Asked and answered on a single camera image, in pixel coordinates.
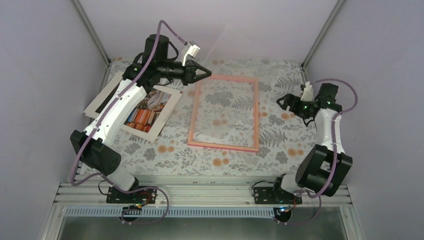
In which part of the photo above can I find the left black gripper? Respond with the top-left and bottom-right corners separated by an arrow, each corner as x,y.
157,59 -> 211,86

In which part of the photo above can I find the clear acrylic sheet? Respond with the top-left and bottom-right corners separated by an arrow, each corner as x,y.
188,24 -> 260,152

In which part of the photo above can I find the orange pink wooden frame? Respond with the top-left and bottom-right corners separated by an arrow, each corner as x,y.
187,75 -> 260,153

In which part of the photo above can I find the cat and books photo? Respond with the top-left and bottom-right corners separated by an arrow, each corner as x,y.
84,71 -> 182,145

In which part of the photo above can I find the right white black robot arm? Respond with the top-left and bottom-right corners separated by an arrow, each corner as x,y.
276,79 -> 354,198

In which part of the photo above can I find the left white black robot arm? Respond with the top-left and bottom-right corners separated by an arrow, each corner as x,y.
69,33 -> 212,203

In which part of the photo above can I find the floral patterned table mat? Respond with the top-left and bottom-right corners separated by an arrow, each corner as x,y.
112,59 -> 316,176

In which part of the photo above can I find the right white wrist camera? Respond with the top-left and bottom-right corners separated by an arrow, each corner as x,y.
300,81 -> 314,102

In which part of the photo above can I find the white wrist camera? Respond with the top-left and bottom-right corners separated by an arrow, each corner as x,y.
180,42 -> 200,67
300,81 -> 314,102

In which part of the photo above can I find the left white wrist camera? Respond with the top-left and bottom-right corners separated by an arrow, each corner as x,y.
180,42 -> 200,67

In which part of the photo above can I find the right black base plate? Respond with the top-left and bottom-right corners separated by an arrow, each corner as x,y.
253,186 -> 303,205

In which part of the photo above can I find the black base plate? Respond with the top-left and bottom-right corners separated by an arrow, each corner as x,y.
106,187 -> 158,205
253,186 -> 303,205

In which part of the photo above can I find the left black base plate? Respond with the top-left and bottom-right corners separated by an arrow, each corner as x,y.
106,187 -> 158,205

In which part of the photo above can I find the aluminium rail base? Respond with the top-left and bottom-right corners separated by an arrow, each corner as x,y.
41,175 -> 363,240

